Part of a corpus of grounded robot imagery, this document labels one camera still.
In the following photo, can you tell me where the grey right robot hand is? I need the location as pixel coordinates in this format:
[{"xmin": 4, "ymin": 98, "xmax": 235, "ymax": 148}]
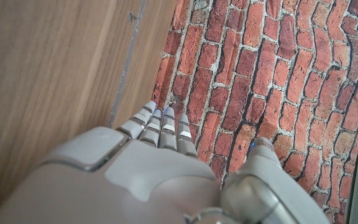
[{"xmin": 0, "ymin": 100, "xmax": 332, "ymax": 224}]

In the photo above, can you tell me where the red brick print backdrop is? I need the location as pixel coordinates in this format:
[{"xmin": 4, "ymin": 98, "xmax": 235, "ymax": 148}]
[{"xmin": 152, "ymin": 0, "xmax": 358, "ymax": 224}]

